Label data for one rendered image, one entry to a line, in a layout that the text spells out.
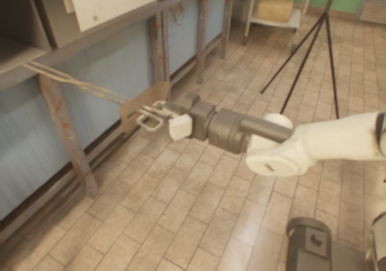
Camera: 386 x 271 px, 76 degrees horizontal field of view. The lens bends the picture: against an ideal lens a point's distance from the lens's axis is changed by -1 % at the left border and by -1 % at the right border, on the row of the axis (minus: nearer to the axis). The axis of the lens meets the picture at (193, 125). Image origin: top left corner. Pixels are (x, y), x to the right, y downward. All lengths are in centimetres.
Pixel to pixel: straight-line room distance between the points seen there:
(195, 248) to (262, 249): 33
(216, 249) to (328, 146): 100
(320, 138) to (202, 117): 23
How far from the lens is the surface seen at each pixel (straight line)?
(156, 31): 154
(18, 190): 127
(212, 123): 54
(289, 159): 47
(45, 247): 152
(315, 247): 125
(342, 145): 44
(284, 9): 315
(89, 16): 97
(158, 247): 137
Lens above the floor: 126
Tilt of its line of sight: 41 degrees down
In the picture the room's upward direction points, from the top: 2 degrees clockwise
